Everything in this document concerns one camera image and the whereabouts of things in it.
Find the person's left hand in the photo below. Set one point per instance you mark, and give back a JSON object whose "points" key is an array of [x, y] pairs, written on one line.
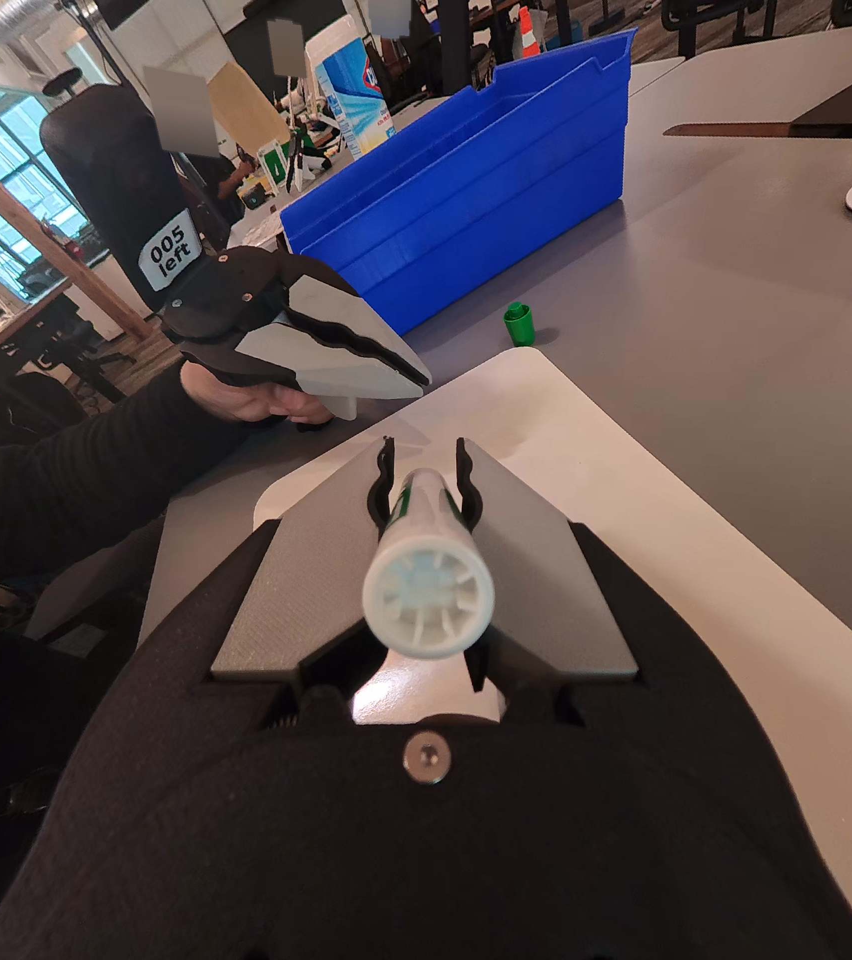
{"points": [[246, 401]]}

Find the person's black top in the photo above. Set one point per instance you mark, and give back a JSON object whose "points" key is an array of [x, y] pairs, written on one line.
{"points": [[6, 712]]}

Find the white whiteboard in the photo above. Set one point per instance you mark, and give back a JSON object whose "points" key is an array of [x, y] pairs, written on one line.
{"points": [[620, 487]]}

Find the orange traffic cone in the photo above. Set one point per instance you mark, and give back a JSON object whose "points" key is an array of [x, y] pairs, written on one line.
{"points": [[529, 34]]}

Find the green marker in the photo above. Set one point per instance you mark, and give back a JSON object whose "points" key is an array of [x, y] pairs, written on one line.
{"points": [[429, 592]]}

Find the blue plastic bin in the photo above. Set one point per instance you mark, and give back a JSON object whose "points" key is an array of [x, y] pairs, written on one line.
{"points": [[486, 187]]}

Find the wipes canister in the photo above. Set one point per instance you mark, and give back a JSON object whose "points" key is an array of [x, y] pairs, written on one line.
{"points": [[351, 90]]}

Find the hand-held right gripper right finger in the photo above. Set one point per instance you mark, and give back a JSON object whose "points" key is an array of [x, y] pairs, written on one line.
{"points": [[553, 600]]}

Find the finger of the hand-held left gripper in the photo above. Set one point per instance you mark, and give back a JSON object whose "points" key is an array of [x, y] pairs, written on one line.
{"points": [[321, 367], [343, 307]]}

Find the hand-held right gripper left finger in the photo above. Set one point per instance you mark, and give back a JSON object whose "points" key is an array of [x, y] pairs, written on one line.
{"points": [[291, 600]]}

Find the green marker cap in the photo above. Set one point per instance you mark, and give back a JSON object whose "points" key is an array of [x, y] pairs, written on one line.
{"points": [[519, 326]]}

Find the wooden display board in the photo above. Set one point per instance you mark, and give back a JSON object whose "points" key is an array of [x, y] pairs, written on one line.
{"points": [[246, 105]]}

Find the person's left forearm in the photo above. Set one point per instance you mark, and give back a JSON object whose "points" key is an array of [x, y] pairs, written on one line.
{"points": [[81, 480]]}

